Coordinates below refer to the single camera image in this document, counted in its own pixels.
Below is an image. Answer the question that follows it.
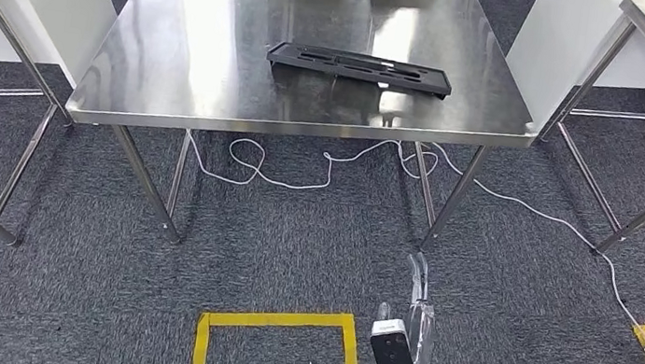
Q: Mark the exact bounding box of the long black plastic part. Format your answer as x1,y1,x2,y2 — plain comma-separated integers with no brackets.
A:
264,38,456,102

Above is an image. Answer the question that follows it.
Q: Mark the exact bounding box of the stainless steel workbench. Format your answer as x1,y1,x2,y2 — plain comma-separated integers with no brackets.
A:
49,0,556,289

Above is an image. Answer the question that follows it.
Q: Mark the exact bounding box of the yellow floor tape square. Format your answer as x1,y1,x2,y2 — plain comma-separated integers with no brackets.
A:
190,294,374,364

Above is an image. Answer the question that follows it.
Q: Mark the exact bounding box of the white floor cable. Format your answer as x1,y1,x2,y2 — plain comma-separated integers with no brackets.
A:
181,113,442,212
410,144,645,349

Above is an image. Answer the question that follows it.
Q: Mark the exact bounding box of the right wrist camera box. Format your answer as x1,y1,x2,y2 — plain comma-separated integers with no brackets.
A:
366,315,431,364

